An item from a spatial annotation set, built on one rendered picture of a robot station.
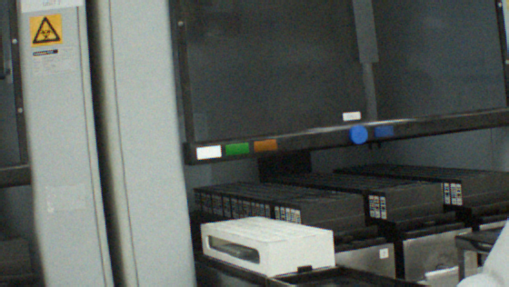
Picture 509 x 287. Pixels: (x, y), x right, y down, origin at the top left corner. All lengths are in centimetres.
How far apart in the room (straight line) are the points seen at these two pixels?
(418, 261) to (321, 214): 18
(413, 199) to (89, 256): 55
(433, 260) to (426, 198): 13
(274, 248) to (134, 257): 28
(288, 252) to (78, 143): 37
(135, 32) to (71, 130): 18
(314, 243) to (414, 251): 29
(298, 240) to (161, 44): 39
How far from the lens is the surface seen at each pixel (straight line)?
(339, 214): 181
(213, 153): 172
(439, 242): 182
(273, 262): 153
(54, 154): 169
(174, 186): 173
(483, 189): 195
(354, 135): 179
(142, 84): 172
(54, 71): 169
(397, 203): 186
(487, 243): 160
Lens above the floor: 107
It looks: 3 degrees down
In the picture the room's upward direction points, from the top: 6 degrees counter-clockwise
